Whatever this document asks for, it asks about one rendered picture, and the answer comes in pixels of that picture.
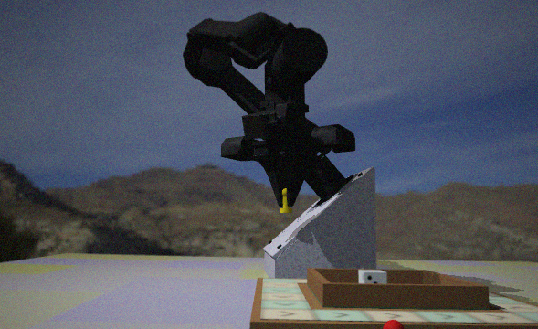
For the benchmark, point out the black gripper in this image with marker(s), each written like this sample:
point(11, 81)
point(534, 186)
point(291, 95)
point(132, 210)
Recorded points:
point(289, 172)

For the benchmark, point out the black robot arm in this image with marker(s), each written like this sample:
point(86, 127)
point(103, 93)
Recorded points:
point(293, 56)

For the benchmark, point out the yellow pawn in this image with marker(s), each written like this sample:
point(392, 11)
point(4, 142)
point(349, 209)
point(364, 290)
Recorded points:
point(285, 208)

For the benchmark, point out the white die with black pips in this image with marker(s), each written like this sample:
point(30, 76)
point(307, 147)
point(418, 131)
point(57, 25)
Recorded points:
point(372, 276)

